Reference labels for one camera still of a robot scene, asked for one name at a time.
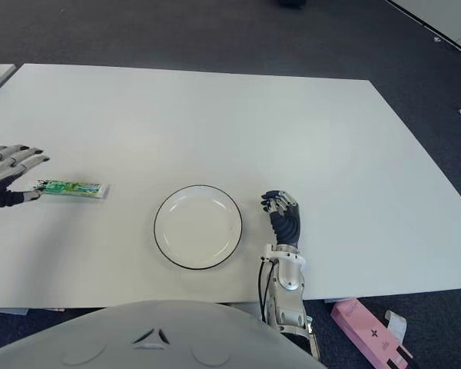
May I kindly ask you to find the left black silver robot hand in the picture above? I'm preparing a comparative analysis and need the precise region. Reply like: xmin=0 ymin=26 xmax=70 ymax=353
xmin=0 ymin=144 xmax=51 ymax=209

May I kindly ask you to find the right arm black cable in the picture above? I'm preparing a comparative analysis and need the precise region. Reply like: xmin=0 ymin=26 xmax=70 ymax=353
xmin=257 ymin=259 xmax=277 ymax=321

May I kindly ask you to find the grey robot torso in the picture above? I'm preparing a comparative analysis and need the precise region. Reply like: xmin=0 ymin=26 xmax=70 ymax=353
xmin=0 ymin=300 xmax=327 ymax=369

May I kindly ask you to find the green toothpaste tube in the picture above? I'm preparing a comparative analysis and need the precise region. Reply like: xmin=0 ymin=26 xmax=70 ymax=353
xmin=32 ymin=178 xmax=111 ymax=200

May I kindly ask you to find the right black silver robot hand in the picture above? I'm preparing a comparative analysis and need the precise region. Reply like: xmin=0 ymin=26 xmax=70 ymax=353
xmin=260 ymin=188 xmax=303 ymax=249

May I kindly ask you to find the pink cardboard box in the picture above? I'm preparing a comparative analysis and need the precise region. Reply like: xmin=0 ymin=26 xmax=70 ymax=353
xmin=330 ymin=298 xmax=414 ymax=369

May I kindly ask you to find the white plate with black rim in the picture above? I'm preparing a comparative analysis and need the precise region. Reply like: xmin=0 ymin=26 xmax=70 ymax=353
xmin=154 ymin=184 xmax=244 ymax=270

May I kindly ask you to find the white paper tag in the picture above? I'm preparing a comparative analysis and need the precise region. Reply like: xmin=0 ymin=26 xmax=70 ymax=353
xmin=383 ymin=309 xmax=408 ymax=344

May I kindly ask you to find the white side table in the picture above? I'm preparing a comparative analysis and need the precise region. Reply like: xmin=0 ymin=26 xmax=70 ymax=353
xmin=0 ymin=63 xmax=16 ymax=104

